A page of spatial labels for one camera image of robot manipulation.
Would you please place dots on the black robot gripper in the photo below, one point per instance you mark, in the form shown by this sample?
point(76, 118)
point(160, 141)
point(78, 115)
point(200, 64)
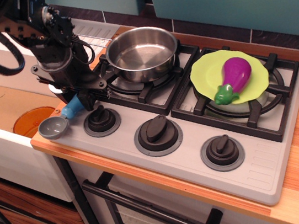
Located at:
point(67, 70)

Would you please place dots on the blue grey toy spoon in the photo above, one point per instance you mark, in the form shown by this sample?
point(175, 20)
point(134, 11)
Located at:
point(54, 127)

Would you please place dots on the purple toy eggplant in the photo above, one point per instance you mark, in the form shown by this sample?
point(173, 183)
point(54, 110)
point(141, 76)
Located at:
point(236, 73)

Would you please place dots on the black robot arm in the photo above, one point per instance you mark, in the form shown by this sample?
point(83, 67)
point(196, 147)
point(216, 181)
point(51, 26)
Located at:
point(32, 23)

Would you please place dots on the black left stove knob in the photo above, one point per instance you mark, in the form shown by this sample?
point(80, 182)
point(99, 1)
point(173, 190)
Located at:
point(102, 122)

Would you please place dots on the black stove knob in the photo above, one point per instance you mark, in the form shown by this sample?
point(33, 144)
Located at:
point(222, 153)
point(102, 122)
point(158, 137)

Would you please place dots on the stainless steel pot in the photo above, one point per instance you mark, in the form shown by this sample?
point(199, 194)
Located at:
point(142, 54)

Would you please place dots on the black middle stove knob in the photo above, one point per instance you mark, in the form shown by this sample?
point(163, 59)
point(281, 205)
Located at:
point(158, 137)

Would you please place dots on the lime green plate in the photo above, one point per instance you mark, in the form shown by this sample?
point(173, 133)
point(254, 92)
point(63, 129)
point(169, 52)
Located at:
point(206, 75)

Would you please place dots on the grey toy stove top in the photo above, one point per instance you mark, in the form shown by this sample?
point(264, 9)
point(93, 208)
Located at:
point(259, 178)

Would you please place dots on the black right stove knob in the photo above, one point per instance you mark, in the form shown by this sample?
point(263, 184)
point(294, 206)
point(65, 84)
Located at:
point(222, 153)

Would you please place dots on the orange sink drain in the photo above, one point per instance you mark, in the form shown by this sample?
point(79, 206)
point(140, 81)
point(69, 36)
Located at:
point(27, 124)

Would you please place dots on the white toy sink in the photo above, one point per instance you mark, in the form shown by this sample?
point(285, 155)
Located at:
point(19, 162)

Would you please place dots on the black left burner grate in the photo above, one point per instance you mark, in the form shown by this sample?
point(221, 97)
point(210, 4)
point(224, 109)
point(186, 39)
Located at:
point(141, 91)

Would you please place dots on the black burner grate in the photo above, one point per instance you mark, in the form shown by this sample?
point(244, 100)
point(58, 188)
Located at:
point(141, 91)
point(264, 117)

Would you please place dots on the wooden drawer front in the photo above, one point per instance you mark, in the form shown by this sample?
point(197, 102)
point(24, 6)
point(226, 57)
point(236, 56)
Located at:
point(20, 205)

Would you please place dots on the toy oven door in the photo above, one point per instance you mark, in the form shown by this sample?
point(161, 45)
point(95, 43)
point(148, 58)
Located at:
point(118, 200)

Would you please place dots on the black right burner grate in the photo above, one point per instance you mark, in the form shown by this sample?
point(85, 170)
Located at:
point(264, 117)

